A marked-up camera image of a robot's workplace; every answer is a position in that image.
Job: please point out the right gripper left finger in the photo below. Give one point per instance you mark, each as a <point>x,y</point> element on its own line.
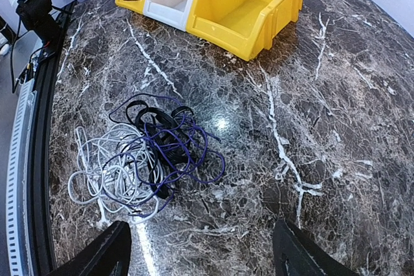
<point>108,254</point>

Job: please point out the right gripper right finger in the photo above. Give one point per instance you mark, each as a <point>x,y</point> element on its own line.
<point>296,254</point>

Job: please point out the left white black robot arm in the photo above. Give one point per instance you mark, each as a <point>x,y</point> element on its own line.
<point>35,15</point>

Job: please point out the yellow bin near back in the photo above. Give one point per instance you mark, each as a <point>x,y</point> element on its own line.
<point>242,27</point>

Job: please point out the white slotted cable duct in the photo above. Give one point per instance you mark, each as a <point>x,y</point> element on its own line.
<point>17,240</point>

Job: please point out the black front rail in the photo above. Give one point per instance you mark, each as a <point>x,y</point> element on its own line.
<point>40,242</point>

